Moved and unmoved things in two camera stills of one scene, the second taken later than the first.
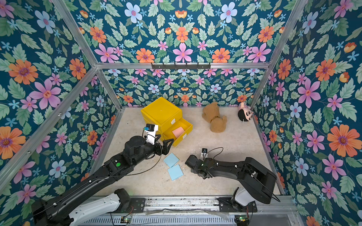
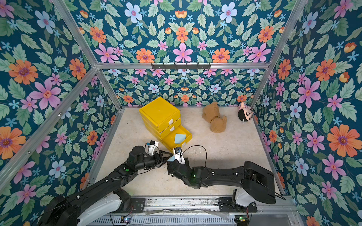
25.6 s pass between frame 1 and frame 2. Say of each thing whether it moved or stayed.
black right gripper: moved
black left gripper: moved
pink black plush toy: stayed
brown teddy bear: stayed
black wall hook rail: stayed
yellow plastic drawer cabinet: stayed
